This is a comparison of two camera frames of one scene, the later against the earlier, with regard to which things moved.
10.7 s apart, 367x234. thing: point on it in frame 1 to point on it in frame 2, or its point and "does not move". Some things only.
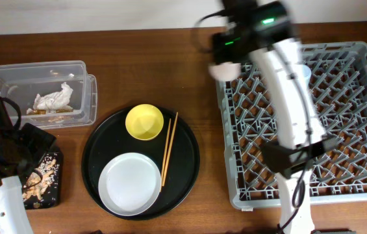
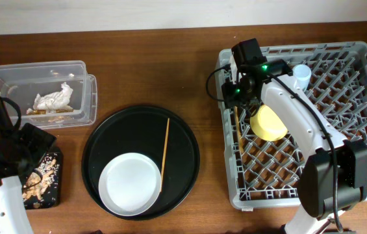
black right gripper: (224, 52) to (230, 96)
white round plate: (129, 183) does not move
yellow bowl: (144, 121) to (265, 123)
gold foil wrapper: (43, 112) does not move
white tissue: (53, 101) does not move
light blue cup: (306, 73) does not move
